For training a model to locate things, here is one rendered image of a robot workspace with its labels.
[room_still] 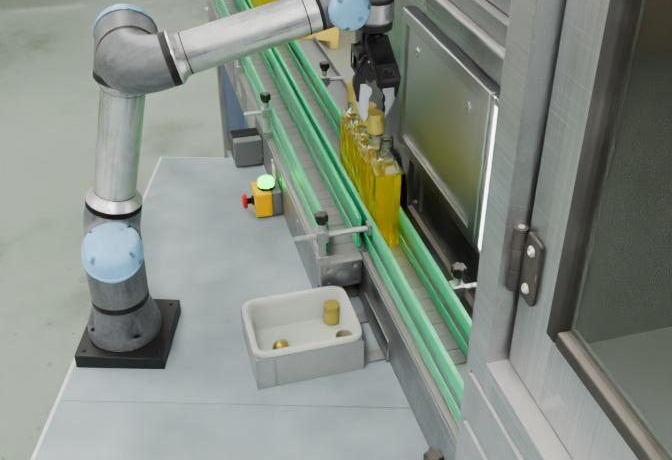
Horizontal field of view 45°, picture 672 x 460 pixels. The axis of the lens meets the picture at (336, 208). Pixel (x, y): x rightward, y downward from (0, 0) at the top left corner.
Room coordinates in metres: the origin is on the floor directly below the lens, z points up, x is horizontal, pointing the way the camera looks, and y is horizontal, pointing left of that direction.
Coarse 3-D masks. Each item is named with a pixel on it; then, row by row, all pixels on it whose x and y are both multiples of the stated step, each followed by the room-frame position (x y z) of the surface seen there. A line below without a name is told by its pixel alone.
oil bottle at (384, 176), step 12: (372, 168) 1.46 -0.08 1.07; (384, 168) 1.44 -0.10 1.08; (396, 168) 1.44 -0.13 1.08; (372, 180) 1.45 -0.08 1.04; (384, 180) 1.43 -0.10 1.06; (396, 180) 1.44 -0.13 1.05; (372, 192) 1.45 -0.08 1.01; (384, 192) 1.43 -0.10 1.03; (396, 192) 1.44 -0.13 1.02; (372, 204) 1.45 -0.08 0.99; (384, 204) 1.43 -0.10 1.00; (396, 204) 1.44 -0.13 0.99; (372, 216) 1.45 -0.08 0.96; (384, 216) 1.43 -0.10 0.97; (396, 216) 1.44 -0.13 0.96; (384, 228) 1.43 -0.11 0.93; (396, 228) 1.44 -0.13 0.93; (396, 240) 1.44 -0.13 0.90
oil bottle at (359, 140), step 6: (360, 132) 1.58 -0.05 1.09; (354, 138) 1.58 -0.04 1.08; (360, 138) 1.56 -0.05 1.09; (366, 138) 1.55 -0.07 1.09; (354, 144) 1.57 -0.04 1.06; (360, 144) 1.55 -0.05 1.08; (354, 150) 1.57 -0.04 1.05; (354, 156) 1.57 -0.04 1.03; (354, 162) 1.57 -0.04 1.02; (354, 168) 1.57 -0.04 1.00; (354, 174) 1.57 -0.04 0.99; (354, 180) 1.57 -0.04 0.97
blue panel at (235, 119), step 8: (224, 72) 2.92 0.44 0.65; (224, 80) 2.94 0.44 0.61; (224, 88) 2.96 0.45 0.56; (232, 88) 2.72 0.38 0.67; (224, 96) 2.98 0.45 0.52; (232, 96) 2.74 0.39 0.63; (232, 104) 2.75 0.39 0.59; (232, 112) 2.77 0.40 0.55; (240, 112) 2.56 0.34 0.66; (232, 120) 2.79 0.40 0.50; (240, 120) 2.57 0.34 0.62; (232, 128) 2.81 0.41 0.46; (240, 128) 2.59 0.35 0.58
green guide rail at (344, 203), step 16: (240, 0) 2.87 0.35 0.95; (272, 64) 2.31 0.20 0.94; (288, 96) 2.09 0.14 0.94; (304, 112) 1.93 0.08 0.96; (304, 128) 1.92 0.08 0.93; (320, 144) 1.76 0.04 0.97; (320, 160) 1.75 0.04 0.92; (336, 176) 1.60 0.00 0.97; (336, 192) 1.60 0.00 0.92; (352, 208) 1.47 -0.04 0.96; (352, 224) 1.48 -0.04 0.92
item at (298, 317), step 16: (320, 288) 1.34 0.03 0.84; (336, 288) 1.34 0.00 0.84; (256, 304) 1.30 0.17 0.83; (272, 304) 1.31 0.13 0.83; (288, 304) 1.31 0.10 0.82; (304, 304) 1.32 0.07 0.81; (320, 304) 1.33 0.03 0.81; (256, 320) 1.29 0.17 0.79; (272, 320) 1.30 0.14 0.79; (288, 320) 1.31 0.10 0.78; (304, 320) 1.32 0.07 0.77; (320, 320) 1.32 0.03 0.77; (352, 320) 1.24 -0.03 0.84; (256, 336) 1.27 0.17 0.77; (272, 336) 1.27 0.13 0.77; (288, 336) 1.27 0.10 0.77; (304, 336) 1.27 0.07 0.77; (320, 336) 1.27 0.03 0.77; (352, 336) 1.19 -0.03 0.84; (256, 352) 1.15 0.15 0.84; (272, 352) 1.15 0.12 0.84; (288, 352) 1.15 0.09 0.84
